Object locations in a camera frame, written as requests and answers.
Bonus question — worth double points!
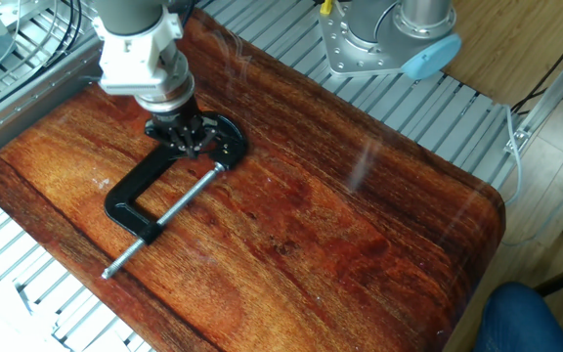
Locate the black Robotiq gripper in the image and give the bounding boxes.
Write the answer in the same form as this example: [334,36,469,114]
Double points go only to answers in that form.
[144,99,220,159]

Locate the black C-clamp with silver screw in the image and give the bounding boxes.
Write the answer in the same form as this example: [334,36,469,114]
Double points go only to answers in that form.
[100,110,250,282]

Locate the glossy wood-pattern mat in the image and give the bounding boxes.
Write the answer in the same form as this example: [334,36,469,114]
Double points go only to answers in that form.
[0,9,508,352]

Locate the blue jeans leg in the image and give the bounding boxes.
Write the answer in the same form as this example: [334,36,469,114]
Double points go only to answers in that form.
[471,282,563,352]

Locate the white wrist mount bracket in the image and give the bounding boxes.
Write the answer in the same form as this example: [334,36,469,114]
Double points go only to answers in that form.
[90,4,186,98]

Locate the grey aluminium frame rail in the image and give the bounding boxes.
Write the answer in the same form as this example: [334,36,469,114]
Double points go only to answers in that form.
[0,27,107,171]

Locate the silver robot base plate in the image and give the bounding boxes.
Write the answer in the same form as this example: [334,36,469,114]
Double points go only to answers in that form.
[317,0,440,78]

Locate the black cable bundle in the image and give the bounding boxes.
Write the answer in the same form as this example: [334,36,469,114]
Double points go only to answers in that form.
[0,0,85,95]

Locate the white cable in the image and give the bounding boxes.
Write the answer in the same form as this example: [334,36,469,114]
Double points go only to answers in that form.
[499,104,526,207]

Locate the black floor cables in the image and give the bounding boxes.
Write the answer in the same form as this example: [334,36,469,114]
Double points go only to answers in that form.
[509,18,563,116]

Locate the aluminium profile post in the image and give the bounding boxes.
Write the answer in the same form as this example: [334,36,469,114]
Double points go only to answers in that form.
[502,30,563,155]

